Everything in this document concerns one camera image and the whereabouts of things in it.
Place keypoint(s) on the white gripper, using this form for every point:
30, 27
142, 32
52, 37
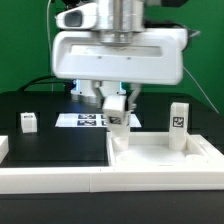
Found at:
153, 57

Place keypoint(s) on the white square table top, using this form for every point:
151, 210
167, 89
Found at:
152, 149

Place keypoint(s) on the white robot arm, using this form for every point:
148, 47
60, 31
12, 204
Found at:
109, 40

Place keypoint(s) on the fiducial marker sheet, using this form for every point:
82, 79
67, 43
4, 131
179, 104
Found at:
84, 120

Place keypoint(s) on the white left barrier piece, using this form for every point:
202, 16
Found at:
4, 148

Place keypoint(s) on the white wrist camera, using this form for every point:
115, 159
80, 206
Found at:
80, 18

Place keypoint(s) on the white front barrier wall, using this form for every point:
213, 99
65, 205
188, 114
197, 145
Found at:
108, 179

